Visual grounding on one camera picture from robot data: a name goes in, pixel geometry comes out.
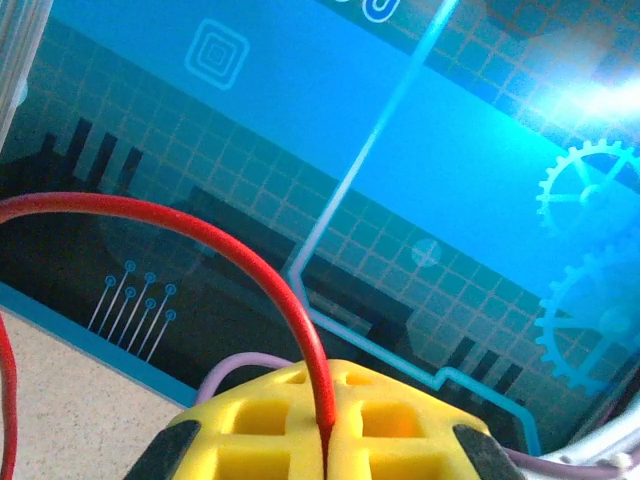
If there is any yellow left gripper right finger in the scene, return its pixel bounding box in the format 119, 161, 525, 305
326, 358, 525, 480

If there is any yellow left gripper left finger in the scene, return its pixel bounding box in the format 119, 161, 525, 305
122, 359, 326, 480

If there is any thin red cable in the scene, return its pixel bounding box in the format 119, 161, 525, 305
0, 192, 337, 480

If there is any aluminium frame post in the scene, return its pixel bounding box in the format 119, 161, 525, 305
0, 0, 54, 151

